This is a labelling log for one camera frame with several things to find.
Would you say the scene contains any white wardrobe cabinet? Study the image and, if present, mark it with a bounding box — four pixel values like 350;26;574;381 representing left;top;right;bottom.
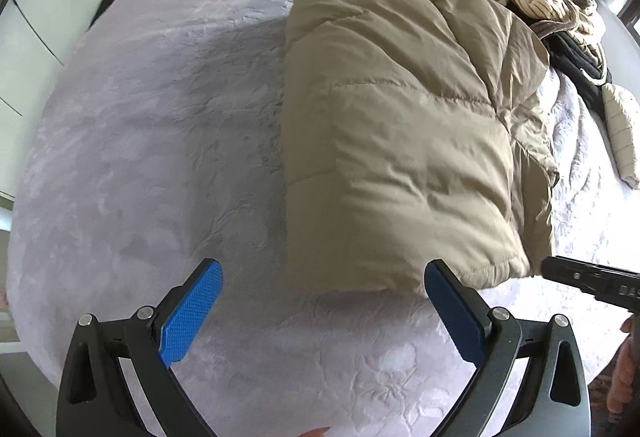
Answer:
1;0;102;198

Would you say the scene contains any lavender plush bed blanket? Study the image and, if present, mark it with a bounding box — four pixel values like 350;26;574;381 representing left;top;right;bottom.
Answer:
8;0;639;436

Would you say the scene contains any beige puffer down jacket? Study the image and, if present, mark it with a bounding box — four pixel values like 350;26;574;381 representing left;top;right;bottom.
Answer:
281;0;559;294

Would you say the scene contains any person's left hand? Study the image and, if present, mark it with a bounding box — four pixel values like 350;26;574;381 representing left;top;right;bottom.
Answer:
298;427;330;437

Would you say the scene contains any person's right hand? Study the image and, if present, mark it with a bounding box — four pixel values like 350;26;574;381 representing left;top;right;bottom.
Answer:
606;318;637;414

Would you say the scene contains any black folded garment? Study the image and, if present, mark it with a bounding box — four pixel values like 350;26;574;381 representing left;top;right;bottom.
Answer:
542;32;612;122

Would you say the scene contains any folded beige quilted garment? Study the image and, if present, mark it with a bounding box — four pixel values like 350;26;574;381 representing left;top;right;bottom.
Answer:
602;84;640;190

